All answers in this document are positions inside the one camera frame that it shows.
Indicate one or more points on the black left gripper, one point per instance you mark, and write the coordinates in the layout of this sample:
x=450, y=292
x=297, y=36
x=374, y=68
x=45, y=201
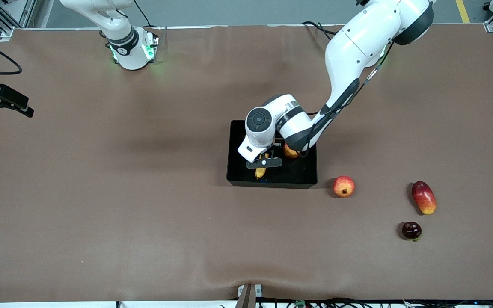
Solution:
x=278, y=151

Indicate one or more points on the yellow banana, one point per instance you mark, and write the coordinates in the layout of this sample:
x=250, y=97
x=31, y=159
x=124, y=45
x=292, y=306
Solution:
x=260, y=173

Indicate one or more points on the red yellow apple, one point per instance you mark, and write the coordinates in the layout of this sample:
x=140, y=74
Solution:
x=290, y=152

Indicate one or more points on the black plastic box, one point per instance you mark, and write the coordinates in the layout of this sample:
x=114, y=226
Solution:
x=302, y=175

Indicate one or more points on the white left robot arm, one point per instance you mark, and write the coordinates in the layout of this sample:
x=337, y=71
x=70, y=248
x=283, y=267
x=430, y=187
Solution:
x=357, y=47

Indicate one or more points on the red pomegranate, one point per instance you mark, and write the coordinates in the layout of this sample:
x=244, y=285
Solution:
x=343, y=186

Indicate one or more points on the small green circuit board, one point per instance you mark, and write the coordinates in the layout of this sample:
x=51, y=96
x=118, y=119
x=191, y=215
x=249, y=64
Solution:
x=300, y=303

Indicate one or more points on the brown table mat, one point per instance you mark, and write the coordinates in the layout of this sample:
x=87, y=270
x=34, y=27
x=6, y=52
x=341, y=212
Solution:
x=101, y=214

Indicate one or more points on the dark purple mangosteen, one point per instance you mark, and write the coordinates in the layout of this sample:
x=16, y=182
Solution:
x=411, y=230

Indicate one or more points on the red yellow mango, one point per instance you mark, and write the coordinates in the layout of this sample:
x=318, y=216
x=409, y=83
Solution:
x=424, y=197

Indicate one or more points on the grey metal camera bracket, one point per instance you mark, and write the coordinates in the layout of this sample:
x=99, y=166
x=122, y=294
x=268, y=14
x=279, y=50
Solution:
x=248, y=297

